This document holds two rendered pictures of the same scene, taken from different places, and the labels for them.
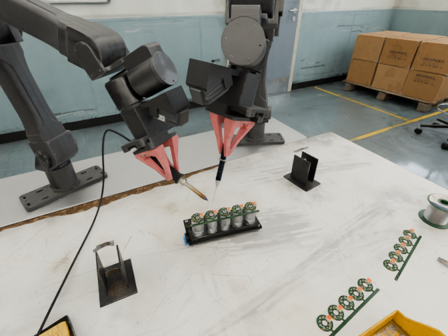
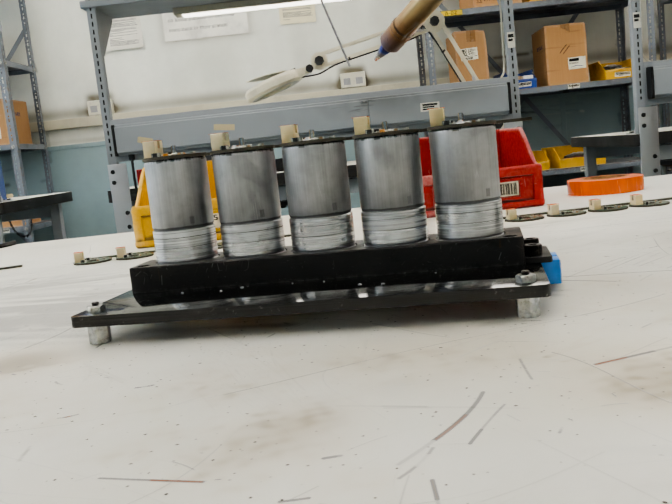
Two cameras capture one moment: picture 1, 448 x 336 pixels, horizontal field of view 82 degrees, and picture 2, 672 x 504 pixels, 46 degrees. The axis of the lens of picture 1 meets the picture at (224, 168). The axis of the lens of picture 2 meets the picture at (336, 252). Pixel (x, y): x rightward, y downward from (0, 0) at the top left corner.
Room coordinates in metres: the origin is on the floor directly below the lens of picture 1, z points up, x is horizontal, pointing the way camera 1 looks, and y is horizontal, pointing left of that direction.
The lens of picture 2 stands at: (0.65, 0.15, 0.81)
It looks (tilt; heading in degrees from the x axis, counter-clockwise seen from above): 7 degrees down; 209
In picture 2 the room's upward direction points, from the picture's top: 6 degrees counter-clockwise
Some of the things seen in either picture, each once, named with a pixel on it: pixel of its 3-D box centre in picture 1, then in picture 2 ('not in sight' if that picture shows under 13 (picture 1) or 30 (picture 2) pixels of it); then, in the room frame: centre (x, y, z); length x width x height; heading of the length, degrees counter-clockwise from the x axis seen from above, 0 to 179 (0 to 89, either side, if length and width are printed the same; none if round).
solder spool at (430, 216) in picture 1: (439, 211); not in sight; (0.43, -0.48, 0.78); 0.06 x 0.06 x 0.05
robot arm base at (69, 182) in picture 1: (61, 175); not in sight; (0.54, 0.42, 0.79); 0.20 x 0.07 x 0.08; 137
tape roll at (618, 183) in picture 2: not in sight; (605, 184); (-0.02, 0.04, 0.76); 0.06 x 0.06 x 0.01
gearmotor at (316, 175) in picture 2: (224, 220); (319, 204); (0.39, 0.00, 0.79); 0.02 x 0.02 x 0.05
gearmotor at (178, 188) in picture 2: (249, 215); (182, 217); (0.40, -0.05, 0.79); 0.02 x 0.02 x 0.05
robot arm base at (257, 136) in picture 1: (255, 130); not in sight; (0.81, -0.11, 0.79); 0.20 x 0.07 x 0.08; 95
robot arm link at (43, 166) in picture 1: (56, 153); not in sight; (0.54, 0.41, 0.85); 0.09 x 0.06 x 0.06; 162
